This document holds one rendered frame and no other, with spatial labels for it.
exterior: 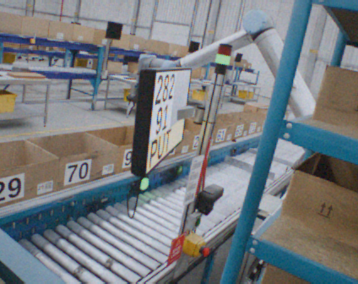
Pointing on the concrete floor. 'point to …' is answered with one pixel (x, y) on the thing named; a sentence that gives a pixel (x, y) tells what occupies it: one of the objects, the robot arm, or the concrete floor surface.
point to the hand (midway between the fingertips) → (134, 117)
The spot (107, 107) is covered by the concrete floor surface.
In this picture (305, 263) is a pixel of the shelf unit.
